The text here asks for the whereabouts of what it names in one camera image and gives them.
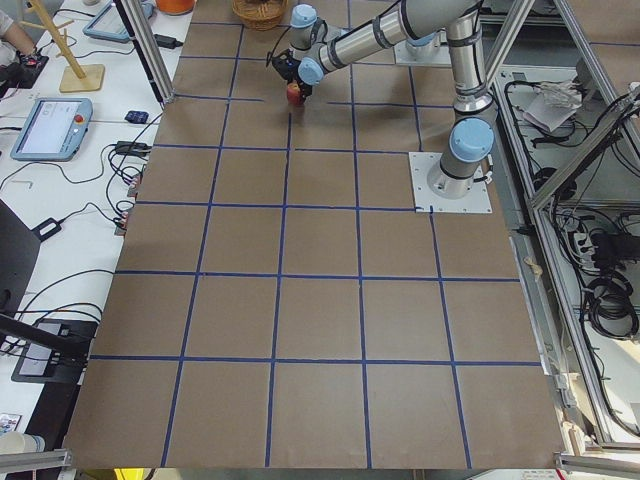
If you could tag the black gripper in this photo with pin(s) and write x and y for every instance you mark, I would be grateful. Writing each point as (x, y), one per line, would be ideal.
(301, 86)

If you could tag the red yellow apple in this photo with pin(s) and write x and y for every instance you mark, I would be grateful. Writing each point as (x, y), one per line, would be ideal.
(295, 94)

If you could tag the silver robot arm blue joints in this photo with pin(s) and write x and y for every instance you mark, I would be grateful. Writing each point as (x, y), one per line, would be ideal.
(420, 33)

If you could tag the wicker basket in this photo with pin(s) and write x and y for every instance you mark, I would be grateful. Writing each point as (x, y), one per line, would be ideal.
(260, 15)

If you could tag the person hand at edge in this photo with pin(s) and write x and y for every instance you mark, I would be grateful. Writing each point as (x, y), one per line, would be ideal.
(15, 35)

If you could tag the black power adapter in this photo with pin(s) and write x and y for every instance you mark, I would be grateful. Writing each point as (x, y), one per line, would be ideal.
(167, 42)

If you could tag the orange round object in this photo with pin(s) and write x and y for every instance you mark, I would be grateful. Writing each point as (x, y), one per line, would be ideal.
(175, 7)

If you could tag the small blue device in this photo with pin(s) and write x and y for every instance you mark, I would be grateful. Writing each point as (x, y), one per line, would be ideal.
(136, 117)

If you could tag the wooden mug tree stand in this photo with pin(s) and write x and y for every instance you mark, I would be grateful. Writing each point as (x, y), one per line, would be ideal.
(76, 78)

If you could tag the crumpled white paper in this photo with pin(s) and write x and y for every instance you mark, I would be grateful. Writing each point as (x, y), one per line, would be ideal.
(555, 102)

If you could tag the blue teach pendant tablet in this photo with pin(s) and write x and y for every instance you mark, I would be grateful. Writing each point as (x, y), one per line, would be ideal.
(54, 130)

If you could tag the black monitor stand base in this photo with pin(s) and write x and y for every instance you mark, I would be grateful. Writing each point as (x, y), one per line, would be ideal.
(56, 350)

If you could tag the yellow object bottom edge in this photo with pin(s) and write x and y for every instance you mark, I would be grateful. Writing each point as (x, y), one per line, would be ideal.
(130, 473)

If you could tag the white paper cup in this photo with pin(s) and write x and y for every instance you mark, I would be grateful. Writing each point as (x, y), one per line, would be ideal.
(17, 443)

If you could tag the aluminium frame post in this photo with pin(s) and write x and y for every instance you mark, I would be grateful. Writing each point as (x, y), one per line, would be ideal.
(145, 45)

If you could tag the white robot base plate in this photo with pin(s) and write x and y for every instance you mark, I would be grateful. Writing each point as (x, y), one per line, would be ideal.
(435, 192)

